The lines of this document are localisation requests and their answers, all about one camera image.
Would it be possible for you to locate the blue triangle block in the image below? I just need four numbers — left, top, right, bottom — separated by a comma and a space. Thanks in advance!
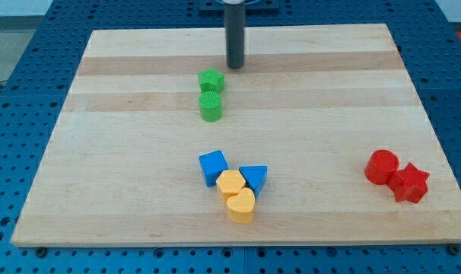
239, 165, 268, 197

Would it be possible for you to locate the green star block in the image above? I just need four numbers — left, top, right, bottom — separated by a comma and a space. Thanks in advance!
198, 67, 225, 94

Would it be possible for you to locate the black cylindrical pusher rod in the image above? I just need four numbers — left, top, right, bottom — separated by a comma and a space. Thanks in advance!
224, 0, 246, 69

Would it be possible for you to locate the light wooden board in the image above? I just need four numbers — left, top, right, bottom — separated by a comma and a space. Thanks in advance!
11, 24, 461, 247

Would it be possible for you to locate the blue cube block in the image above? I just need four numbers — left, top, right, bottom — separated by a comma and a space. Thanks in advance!
199, 150, 228, 187

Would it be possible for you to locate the red cylinder block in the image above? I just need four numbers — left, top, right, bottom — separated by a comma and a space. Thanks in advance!
364, 149, 399, 185

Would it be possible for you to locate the yellow heart block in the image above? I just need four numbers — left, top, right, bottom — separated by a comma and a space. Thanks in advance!
226, 187, 256, 224

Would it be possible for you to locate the red star block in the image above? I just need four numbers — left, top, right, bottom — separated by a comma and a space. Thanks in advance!
387, 162, 430, 203

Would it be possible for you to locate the yellow hexagon block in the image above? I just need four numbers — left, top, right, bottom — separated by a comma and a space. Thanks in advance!
216, 170, 246, 203

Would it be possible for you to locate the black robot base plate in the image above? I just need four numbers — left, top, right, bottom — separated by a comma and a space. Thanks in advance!
196, 0, 281, 14

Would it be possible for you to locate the green cylinder block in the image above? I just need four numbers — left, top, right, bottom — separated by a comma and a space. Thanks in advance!
199, 91, 222, 122

